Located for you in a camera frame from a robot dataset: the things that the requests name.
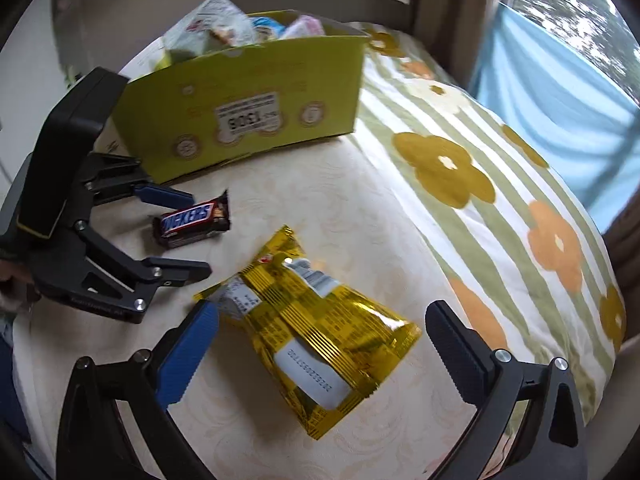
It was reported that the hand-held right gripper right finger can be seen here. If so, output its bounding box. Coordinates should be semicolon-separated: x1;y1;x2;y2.
424;299;589;480

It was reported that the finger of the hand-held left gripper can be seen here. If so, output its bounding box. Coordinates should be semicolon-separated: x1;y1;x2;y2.
70;151;197;212
31;219;213;325

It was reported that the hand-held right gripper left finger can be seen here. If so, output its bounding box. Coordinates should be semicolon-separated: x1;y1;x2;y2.
55;299;222;480

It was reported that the brown chocolate bar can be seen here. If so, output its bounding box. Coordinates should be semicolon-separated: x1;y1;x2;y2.
152;189;234;251

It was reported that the green cardboard box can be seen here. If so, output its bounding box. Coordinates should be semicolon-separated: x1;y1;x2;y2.
110;9;372;186

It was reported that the gold foil snack packet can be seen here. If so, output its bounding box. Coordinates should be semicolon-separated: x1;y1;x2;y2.
193;225;424;442

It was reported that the pale pink snack packet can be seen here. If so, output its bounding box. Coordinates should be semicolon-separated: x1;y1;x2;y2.
279;14;327;40

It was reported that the floral striped blanket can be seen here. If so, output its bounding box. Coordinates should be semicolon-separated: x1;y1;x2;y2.
344;21;629;443

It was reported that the white green snack packet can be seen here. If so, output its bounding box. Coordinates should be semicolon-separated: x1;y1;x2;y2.
164;0;257;57

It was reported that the blue white snack packet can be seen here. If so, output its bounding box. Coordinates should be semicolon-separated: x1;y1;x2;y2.
250;15;286;43

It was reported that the blue window cloth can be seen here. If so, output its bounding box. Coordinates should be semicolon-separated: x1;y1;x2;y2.
469;2;640;212

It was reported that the beige curtain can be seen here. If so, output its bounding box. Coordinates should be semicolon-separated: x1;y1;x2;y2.
409;0;522;88

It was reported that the window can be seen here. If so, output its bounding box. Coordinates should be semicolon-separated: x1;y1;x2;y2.
514;0;640;58

